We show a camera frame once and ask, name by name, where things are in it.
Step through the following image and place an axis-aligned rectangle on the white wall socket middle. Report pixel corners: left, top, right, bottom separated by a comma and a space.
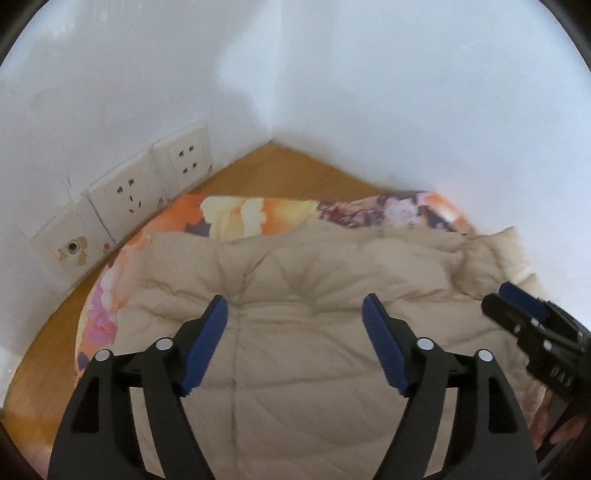
86, 151, 166, 244

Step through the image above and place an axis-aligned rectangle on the white coax wall plate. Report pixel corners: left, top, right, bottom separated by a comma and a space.
30, 197, 115, 287

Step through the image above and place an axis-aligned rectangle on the beige puffer jacket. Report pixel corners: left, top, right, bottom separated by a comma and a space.
112, 219, 544, 479

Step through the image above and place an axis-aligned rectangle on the orange floral blanket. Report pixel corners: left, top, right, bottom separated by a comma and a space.
74, 191, 476, 380

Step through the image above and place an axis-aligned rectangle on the white wall socket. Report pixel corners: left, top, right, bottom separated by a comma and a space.
86, 151, 166, 244
153, 123, 212, 199

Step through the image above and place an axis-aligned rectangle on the white wall socket right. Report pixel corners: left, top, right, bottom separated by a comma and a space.
153, 123, 212, 199

